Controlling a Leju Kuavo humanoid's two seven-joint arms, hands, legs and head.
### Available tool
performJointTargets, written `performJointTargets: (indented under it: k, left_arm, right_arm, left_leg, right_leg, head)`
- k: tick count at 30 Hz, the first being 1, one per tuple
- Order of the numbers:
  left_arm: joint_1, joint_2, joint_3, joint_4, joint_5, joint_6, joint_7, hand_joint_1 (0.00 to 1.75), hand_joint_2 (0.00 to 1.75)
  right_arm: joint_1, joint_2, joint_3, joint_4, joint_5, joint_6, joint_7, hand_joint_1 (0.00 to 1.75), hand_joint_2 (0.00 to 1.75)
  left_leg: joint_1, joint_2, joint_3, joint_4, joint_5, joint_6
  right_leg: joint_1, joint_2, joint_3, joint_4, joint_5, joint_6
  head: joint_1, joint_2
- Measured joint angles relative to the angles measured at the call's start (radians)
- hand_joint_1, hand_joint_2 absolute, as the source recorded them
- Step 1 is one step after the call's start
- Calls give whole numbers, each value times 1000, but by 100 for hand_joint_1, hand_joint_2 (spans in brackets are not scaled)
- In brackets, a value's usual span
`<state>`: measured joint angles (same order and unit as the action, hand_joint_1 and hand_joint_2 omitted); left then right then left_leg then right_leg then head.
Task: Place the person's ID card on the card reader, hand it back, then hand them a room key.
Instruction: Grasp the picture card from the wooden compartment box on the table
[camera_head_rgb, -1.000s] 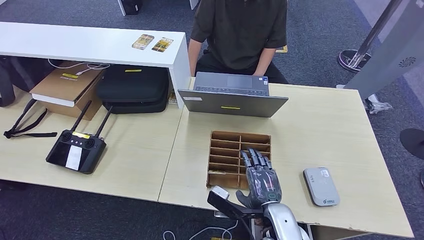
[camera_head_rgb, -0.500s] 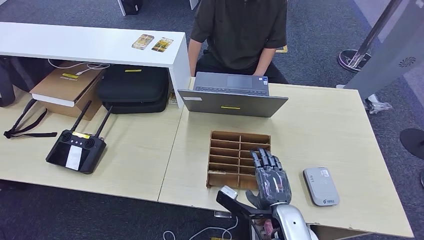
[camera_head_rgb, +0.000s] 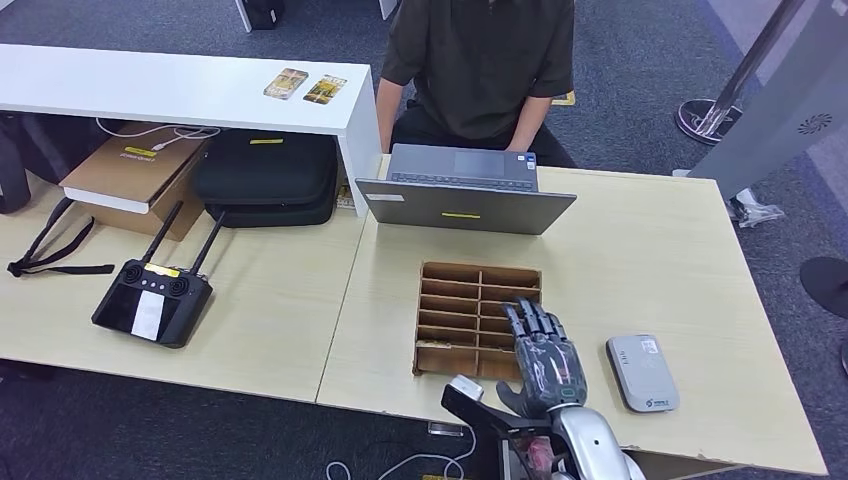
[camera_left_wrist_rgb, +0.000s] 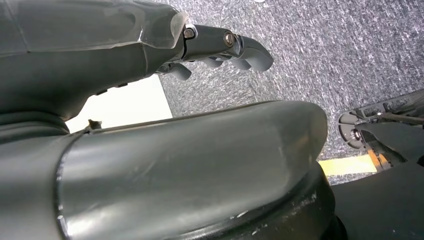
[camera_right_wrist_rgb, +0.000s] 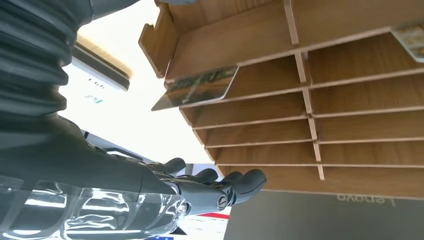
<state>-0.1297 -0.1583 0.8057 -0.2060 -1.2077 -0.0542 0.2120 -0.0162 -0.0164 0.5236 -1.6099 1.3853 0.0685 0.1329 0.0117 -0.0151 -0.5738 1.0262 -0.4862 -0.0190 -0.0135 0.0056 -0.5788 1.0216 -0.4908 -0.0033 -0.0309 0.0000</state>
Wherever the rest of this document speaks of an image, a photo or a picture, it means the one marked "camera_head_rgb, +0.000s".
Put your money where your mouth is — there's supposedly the black round base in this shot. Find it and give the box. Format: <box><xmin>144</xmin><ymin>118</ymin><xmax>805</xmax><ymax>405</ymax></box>
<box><xmin>798</xmin><ymin>255</ymin><xmax>848</xmax><ymax>321</ymax></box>

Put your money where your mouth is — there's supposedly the grey panel with fan logo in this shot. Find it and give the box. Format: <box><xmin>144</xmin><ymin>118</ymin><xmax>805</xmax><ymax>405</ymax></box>
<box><xmin>688</xmin><ymin>0</ymin><xmax>848</xmax><ymax>198</ymax></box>

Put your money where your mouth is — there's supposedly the clear plastic wrap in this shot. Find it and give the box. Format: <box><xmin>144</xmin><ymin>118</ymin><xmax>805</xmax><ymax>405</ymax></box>
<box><xmin>727</xmin><ymin>185</ymin><xmax>787</xmax><ymax>229</ymax></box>

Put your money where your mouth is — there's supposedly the person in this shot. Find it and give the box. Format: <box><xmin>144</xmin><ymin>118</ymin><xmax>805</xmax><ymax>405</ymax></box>
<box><xmin>374</xmin><ymin>0</ymin><xmax>578</xmax><ymax>168</ymax></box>

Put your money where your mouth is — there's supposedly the white card reader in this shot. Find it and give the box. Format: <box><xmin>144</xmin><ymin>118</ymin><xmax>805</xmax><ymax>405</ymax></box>
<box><xmin>606</xmin><ymin>334</ymin><xmax>680</xmax><ymax>415</ymax></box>

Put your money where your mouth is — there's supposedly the black strap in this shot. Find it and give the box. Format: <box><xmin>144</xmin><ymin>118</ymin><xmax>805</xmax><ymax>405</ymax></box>
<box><xmin>6</xmin><ymin>197</ymin><xmax>115</xmax><ymax>280</ymax></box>

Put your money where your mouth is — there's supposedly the black carrying case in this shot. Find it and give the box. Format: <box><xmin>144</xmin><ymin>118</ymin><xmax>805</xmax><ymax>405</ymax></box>
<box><xmin>192</xmin><ymin>129</ymin><xmax>339</xmax><ymax>229</ymax></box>

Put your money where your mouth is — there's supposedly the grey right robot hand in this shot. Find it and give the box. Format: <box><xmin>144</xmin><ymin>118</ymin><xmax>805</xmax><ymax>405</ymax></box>
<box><xmin>495</xmin><ymin>298</ymin><xmax>590</xmax><ymax>420</ymax></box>

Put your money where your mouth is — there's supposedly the white floor cable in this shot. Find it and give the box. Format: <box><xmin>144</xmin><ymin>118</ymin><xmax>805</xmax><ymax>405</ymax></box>
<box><xmin>324</xmin><ymin>429</ymin><xmax>478</xmax><ymax>480</ymax></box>

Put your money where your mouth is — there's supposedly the brown open storage box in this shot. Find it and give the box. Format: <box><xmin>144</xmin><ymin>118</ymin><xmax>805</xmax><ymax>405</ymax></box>
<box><xmin>500</xmin><ymin>433</ymin><xmax>720</xmax><ymax>480</ymax></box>

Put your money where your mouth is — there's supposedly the chrome stanchion post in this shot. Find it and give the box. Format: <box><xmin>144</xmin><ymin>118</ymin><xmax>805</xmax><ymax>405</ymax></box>
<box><xmin>674</xmin><ymin>0</ymin><xmax>806</xmax><ymax>146</ymax></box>

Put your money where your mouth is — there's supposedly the brown cardboard box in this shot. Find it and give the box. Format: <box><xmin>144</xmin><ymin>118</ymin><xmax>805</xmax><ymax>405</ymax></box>
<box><xmin>58</xmin><ymin>122</ymin><xmax>210</xmax><ymax>242</ymax></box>

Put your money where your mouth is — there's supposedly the black remote controller with antennas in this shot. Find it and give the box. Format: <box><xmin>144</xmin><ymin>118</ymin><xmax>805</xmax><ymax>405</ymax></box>
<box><xmin>91</xmin><ymin>200</ymin><xmax>227</xmax><ymax>350</ymax></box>

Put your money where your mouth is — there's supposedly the white desk shelf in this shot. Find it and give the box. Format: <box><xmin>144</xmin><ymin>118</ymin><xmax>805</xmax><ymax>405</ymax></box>
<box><xmin>0</xmin><ymin>43</ymin><xmax>384</xmax><ymax>218</ymax></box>

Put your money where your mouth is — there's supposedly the brown wooden card organizer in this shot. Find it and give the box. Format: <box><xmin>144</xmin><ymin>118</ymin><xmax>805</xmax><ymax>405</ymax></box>
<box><xmin>411</xmin><ymin>260</ymin><xmax>543</xmax><ymax>384</ymax></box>

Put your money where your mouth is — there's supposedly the autumn print ID card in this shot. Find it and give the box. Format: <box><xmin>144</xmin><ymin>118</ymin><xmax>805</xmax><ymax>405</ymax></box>
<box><xmin>303</xmin><ymin>74</ymin><xmax>348</xmax><ymax>106</ymax></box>

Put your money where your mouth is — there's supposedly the white charging cable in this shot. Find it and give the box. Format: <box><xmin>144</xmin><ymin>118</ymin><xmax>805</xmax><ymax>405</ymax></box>
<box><xmin>93</xmin><ymin>117</ymin><xmax>221</xmax><ymax>152</ymax></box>

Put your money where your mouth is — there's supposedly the black bin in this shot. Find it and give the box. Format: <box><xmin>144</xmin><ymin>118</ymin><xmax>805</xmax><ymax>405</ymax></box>
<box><xmin>241</xmin><ymin>0</ymin><xmax>286</xmax><ymax>30</ymax></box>

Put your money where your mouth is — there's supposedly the grey laptop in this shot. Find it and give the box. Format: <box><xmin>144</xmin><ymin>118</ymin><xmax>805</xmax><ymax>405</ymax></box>
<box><xmin>354</xmin><ymin>142</ymin><xmax>578</xmax><ymax>236</ymax></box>

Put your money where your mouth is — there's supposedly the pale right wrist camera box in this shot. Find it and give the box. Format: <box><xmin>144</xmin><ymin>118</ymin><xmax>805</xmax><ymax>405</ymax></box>
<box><xmin>441</xmin><ymin>374</ymin><xmax>554</xmax><ymax>439</ymax></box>

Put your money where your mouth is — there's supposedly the pink plastic bag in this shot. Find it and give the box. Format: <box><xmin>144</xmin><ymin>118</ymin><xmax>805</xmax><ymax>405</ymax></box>
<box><xmin>523</xmin><ymin>437</ymin><xmax>564</xmax><ymax>480</ymax></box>

